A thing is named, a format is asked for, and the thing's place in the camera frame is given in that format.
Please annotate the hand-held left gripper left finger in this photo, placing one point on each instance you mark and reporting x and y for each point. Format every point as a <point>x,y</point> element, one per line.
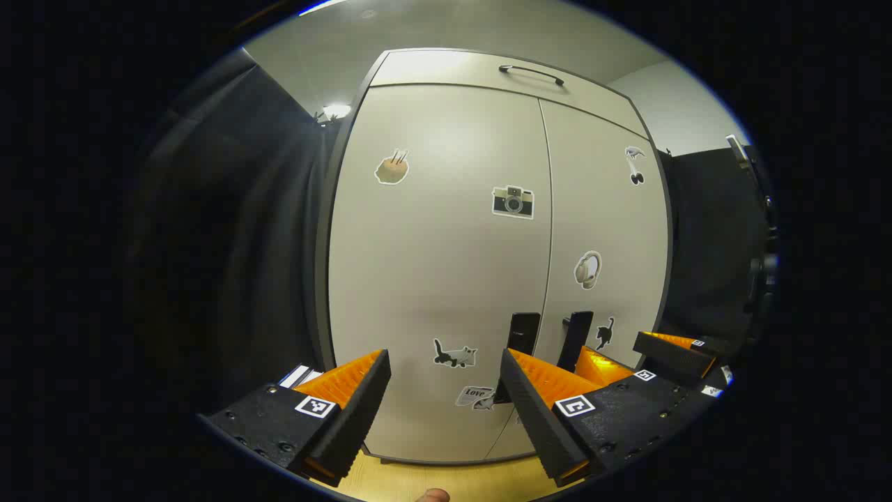
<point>355,418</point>

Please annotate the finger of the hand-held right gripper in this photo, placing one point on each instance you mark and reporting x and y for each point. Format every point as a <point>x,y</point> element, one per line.
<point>603,366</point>
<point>672,352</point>

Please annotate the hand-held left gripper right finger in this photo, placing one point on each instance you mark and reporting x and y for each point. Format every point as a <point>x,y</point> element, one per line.
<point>533,418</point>

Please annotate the white double-door shoe cabinet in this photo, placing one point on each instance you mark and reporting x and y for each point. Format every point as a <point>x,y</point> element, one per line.
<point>323,265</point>

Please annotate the white cabinet door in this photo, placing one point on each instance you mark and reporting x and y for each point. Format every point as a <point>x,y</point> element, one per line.
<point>432,279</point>
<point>606,209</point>

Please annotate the white cabinet drawer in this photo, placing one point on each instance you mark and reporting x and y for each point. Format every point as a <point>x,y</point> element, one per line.
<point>453,70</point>

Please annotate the black backdrop cloth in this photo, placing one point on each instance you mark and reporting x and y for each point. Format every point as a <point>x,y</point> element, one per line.
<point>230,244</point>
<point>704,244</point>

